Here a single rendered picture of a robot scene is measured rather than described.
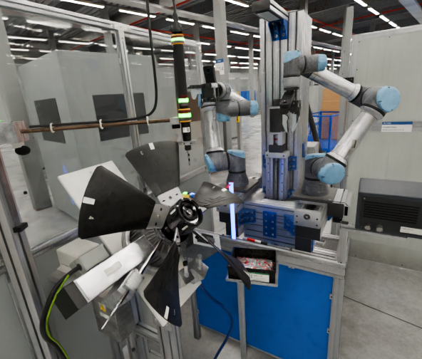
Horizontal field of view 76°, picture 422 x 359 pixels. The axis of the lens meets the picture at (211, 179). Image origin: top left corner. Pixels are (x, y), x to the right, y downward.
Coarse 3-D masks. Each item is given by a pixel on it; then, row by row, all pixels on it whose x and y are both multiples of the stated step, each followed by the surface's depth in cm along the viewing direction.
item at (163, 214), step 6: (156, 204) 93; (162, 204) 95; (156, 210) 94; (162, 210) 95; (168, 210) 97; (156, 216) 95; (162, 216) 96; (150, 222) 94; (156, 222) 95; (162, 222) 97; (156, 228) 96
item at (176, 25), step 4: (176, 12) 87; (176, 16) 88; (176, 20) 88; (172, 24) 88; (176, 24) 87; (180, 24) 88; (172, 28) 88; (176, 28) 88; (180, 28) 88; (172, 32) 90; (176, 32) 91; (180, 32) 91; (184, 124) 97; (188, 124) 97; (184, 128) 97; (188, 128) 98; (184, 132) 98; (188, 132) 98; (184, 136) 99; (188, 136) 98; (184, 140) 99; (188, 140) 99; (188, 148) 100
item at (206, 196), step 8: (208, 184) 130; (216, 184) 131; (200, 192) 123; (208, 192) 123; (216, 192) 123; (224, 192) 125; (200, 200) 115; (208, 200) 115; (216, 200) 116; (224, 200) 118; (232, 200) 120; (240, 200) 123; (208, 208) 109
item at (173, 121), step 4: (172, 120) 96; (176, 120) 96; (172, 124) 97; (176, 124) 97; (176, 128) 97; (180, 128) 99; (176, 132) 98; (180, 132) 98; (180, 136) 98; (180, 140) 99; (192, 140) 99; (196, 140) 100; (180, 144) 98; (184, 144) 97; (188, 144) 97; (192, 144) 98
